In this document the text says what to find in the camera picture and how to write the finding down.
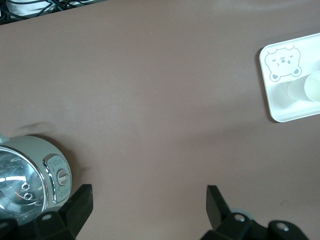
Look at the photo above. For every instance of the white plastic cup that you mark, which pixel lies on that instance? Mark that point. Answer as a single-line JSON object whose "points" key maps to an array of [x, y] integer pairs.
{"points": [[313, 86]]}

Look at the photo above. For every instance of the black left wrist camera bracket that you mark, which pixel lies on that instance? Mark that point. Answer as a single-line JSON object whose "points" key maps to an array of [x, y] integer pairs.
{"points": [[50, 226]]}

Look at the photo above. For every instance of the glass pot lid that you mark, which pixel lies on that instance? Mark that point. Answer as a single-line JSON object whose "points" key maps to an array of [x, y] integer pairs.
{"points": [[17, 180]]}

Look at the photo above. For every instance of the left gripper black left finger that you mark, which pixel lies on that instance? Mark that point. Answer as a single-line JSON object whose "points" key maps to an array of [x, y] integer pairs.
{"points": [[78, 207]]}

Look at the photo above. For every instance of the brown table cover mat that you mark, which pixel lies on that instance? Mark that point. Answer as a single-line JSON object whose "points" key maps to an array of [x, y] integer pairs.
{"points": [[150, 100]]}

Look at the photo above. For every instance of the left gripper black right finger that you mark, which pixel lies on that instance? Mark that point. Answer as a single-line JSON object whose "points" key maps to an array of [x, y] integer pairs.
{"points": [[215, 207]]}

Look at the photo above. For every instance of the cream tray with bear print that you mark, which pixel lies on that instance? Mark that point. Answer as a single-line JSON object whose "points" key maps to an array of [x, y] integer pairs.
{"points": [[282, 105]]}

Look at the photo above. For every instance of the grey-green electric pot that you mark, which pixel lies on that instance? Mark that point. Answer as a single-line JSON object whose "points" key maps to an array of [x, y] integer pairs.
{"points": [[37, 147]]}

